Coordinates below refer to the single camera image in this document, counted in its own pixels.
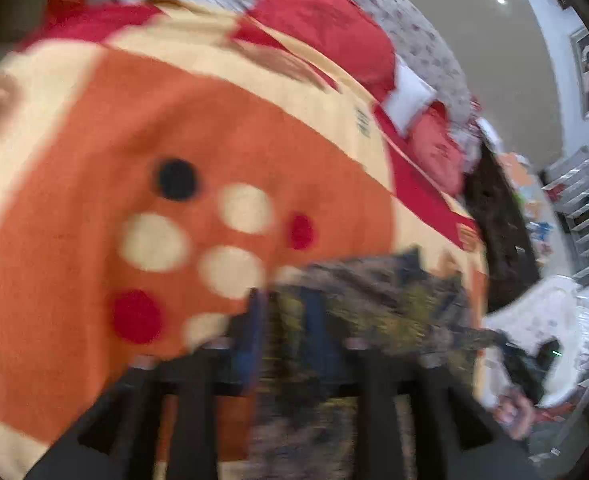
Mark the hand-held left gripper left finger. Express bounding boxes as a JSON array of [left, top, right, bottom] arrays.
[[24, 287, 270, 480]]

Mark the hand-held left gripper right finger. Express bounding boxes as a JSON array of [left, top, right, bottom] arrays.
[[299, 287, 531, 480]]

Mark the dark floral print shirt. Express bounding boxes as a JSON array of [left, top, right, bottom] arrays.
[[247, 247, 505, 480]]

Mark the person's right hand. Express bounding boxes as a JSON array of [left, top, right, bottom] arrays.
[[493, 390, 541, 442]]

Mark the white plastic chair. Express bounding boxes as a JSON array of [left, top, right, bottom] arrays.
[[481, 275, 589, 411]]

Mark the pile of colourful packets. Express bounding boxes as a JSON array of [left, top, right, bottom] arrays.
[[499, 152, 556, 261]]

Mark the metal shelf rack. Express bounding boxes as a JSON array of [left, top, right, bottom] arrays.
[[539, 145, 589, 461]]

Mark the small red ruffled pillow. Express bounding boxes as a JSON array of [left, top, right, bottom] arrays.
[[407, 102, 467, 196]]

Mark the orange and cream printed blanket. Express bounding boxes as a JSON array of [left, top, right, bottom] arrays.
[[0, 0, 490, 480]]

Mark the white pillow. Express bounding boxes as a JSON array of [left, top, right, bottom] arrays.
[[381, 57, 437, 136]]

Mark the floral patterned quilt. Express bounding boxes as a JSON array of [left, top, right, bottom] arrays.
[[119, 0, 485, 161]]

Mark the large red ruffled pillow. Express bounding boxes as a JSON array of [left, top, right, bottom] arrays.
[[247, 0, 400, 102]]

